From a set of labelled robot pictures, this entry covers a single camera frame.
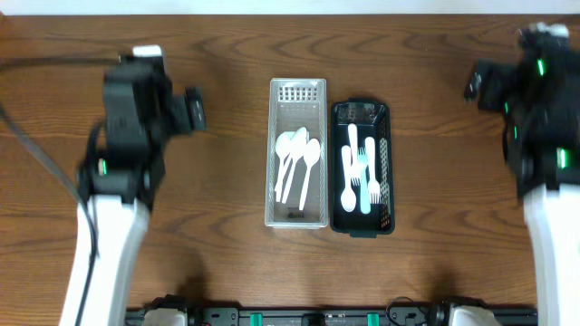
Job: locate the white plastic spoon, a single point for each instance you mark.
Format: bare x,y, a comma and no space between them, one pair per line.
311,157
297,151
302,128
282,149

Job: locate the light blue plastic fork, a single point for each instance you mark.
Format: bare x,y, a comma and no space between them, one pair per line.
365,201

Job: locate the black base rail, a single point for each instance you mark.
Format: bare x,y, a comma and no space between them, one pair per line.
175,310

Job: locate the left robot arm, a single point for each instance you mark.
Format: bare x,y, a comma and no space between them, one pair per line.
118,180

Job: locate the white plastic fork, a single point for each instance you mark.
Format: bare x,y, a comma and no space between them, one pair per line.
353,142
373,184

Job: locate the clear perforated plastic basket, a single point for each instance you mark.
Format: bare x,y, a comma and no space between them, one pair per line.
296,103

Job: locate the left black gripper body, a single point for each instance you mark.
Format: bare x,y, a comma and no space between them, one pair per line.
179,126

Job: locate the black perforated plastic basket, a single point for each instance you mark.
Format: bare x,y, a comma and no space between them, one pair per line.
372,119

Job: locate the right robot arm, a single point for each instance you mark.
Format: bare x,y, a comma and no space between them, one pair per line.
538,100

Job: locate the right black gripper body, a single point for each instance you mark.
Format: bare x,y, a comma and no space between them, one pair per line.
501,90

